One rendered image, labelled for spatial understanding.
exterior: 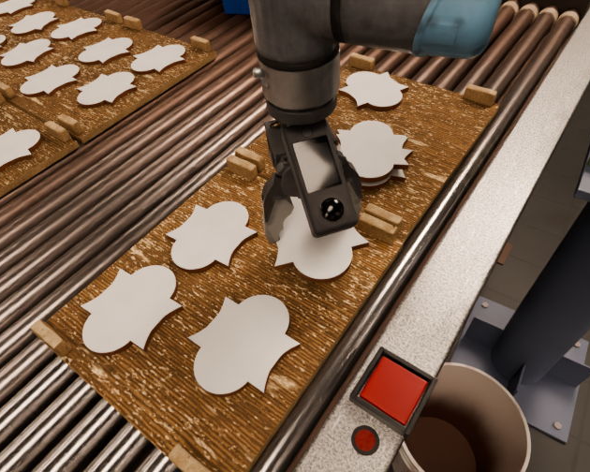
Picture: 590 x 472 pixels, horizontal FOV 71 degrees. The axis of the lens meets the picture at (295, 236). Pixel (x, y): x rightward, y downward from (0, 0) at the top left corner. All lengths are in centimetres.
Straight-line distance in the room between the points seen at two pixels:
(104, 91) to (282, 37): 77
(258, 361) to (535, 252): 159
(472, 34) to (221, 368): 43
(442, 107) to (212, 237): 53
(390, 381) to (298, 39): 39
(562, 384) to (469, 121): 105
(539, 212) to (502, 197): 137
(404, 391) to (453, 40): 38
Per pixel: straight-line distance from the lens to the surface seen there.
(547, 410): 163
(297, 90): 39
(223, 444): 52
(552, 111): 100
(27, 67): 134
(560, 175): 237
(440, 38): 33
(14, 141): 104
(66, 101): 113
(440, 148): 81
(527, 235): 203
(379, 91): 93
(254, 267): 62
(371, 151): 73
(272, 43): 37
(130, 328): 60
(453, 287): 63
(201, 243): 65
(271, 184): 47
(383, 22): 33
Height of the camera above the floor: 143
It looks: 50 degrees down
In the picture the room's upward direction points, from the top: 7 degrees counter-clockwise
